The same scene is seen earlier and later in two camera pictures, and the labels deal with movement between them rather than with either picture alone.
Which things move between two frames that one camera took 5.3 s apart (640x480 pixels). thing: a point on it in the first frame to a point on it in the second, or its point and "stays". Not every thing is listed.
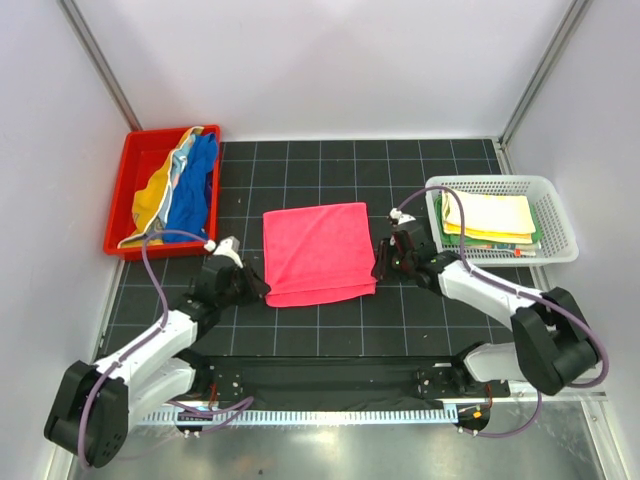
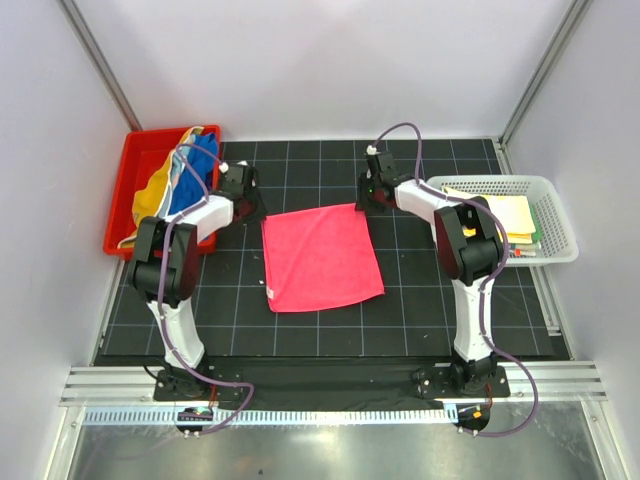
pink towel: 316,254 stays
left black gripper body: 235,293 to 255,208
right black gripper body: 400,262 to 368,199
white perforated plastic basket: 555,232 stays
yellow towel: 495,217 stays
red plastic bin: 143,155 stays
